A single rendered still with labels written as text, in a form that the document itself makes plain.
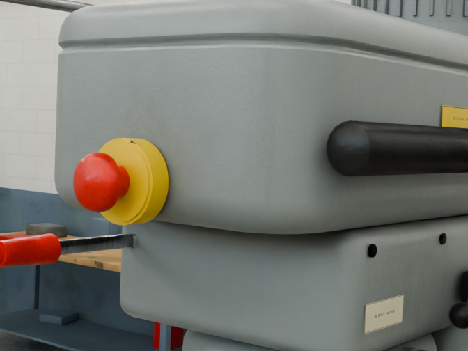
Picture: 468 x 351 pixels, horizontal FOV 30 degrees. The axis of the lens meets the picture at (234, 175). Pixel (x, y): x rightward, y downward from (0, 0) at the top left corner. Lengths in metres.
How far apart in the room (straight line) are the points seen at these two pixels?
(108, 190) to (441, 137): 0.24
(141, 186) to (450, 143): 0.22
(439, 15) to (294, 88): 0.38
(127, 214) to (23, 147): 7.24
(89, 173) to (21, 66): 7.31
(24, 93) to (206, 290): 7.16
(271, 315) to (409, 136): 0.18
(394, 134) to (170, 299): 0.26
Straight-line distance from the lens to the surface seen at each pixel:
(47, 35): 7.64
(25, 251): 0.67
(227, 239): 0.69
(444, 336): 0.85
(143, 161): 0.59
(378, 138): 0.55
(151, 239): 0.74
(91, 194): 0.58
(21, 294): 7.92
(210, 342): 0.76
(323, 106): 0.57
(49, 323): 7.06
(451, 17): 0.92
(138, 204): 0.59
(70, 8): 0.73
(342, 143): 0.55
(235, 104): 0.56
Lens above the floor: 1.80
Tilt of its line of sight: 3 degrees down
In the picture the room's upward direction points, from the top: 2 degrees clockwise
